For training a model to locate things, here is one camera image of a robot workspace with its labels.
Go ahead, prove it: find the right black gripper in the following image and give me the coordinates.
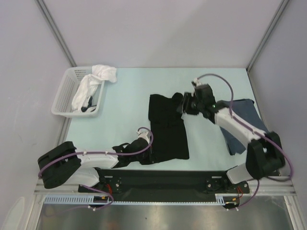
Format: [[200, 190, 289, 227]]
[[177, 92, 204, 116]]

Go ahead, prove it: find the black tank top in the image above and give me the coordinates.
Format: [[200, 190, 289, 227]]
[[140, 92, 189, 165]]

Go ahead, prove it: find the blue tank top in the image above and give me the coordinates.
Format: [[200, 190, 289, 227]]
[[219, 98, 267, 156]]

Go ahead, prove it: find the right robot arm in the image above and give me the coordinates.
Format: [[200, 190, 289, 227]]
[[178, 82, 285, 192]]

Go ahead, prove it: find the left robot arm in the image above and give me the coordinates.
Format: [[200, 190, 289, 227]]
[[37, 137, 154, 192]]

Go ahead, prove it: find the white tank top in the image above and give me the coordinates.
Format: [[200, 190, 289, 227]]
[[71, 65, 117, 112]]

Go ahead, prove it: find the dark blue garment in basket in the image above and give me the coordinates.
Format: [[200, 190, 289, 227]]
[[81, 96, 96, 113]]

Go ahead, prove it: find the white plastic basket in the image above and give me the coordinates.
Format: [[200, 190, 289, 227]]
[[51, 67, 104, 118]]

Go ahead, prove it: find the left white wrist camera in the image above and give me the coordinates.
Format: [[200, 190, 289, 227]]
[[137, 130, 151, 143]]

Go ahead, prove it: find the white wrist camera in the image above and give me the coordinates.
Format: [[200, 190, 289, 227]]
[[191, 78, 203, 88], [137, 130, 151, 143]]

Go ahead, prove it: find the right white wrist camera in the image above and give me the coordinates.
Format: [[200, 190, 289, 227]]
[[191, 78, 203, 88]]

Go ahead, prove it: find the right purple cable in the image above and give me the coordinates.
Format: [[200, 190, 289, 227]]
[[194, 73, 295, 211]]

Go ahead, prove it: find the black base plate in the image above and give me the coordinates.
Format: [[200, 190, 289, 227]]
[[93, 169, 250, 203]]

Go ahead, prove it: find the slotted cable duct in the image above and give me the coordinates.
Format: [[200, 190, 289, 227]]
[[44, 195, 236, 206]]

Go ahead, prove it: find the aluminium front rail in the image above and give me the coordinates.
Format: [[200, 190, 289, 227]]
[[34, 178, 296, 196]]

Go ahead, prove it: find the right aluminium frame post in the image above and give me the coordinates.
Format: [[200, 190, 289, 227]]
[[246, 0, 291, 74]]

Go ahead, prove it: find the aluminium frame post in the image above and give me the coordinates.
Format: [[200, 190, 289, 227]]
[[35, 0, 77, 67], [246, 0, 291, 74]]

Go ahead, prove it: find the left aluminium frame post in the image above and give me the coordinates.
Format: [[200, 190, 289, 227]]
[[35, 0, 77, 67]]

